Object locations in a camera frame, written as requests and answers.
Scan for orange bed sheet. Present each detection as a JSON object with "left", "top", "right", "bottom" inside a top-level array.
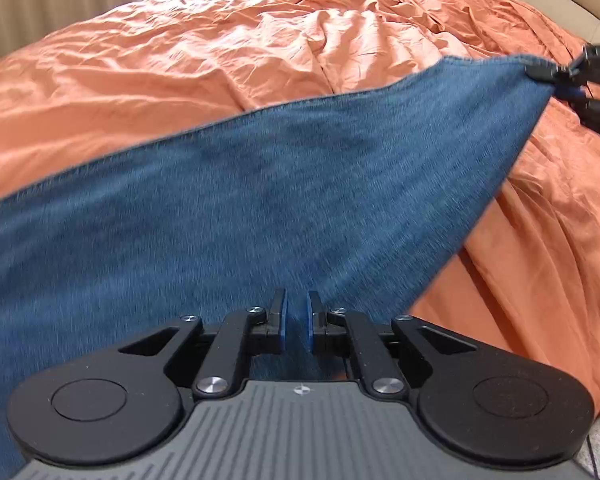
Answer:
[{"left": 0, "top": 0, "right": 600, "bottom": 409}]

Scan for blue denim jeans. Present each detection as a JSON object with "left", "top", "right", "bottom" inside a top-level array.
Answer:
[{"left": 0, "top": 56, "right": 554, "bottom": 479}]

